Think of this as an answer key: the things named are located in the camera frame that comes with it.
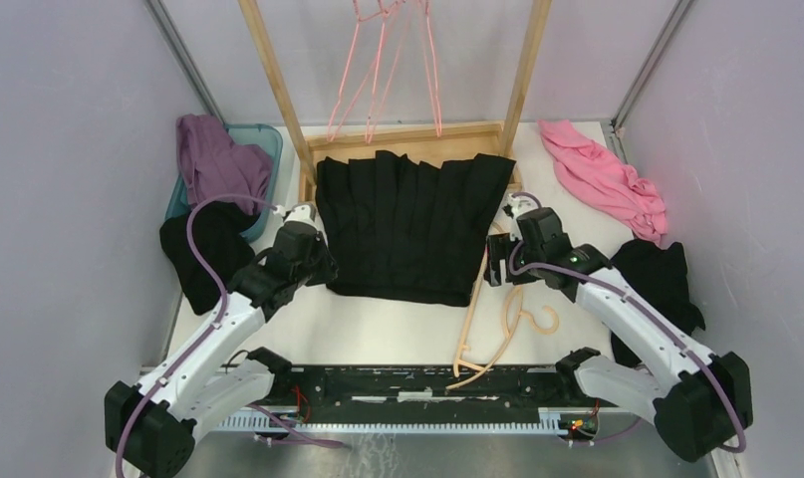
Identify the pink garment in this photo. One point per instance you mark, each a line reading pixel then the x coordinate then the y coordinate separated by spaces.
pixel 598 178

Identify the purple garment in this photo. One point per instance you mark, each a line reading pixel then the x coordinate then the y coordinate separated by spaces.
pixel 212 164

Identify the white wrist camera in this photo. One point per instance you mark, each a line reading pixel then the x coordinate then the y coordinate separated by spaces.
pixel 304 212
pixel 519 203

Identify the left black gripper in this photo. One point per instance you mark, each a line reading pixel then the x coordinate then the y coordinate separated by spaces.
pixel 329 266

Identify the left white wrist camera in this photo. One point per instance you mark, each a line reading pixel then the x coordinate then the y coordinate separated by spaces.
pixel 304 212

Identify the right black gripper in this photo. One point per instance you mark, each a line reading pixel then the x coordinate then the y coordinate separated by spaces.
pixel 498 245

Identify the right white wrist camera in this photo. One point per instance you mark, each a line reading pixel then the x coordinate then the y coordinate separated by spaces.
pixel 519 203

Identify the wooden hanger rack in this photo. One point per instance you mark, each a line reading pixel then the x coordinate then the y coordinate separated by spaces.
pixel 458 140

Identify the pink wire hanger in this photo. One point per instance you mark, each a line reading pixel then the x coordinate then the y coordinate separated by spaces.
pixel 430 63
pixel 370 65

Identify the teal plastic basket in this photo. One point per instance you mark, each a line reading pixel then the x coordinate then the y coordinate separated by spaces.
pixel 262 136

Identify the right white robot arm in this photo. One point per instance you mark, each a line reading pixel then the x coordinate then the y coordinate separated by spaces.
pixel 696 400

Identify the black pleated skirt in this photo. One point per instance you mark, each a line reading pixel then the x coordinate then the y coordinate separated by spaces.
pixel 409 231

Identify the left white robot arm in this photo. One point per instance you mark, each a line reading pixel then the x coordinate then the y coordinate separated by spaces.
pixel 155 424

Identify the slotted grey cable duct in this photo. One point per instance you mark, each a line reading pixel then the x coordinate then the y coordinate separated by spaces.
pixel 248 420

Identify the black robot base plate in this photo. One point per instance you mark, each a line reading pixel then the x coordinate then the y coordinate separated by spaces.
pixel 424 394

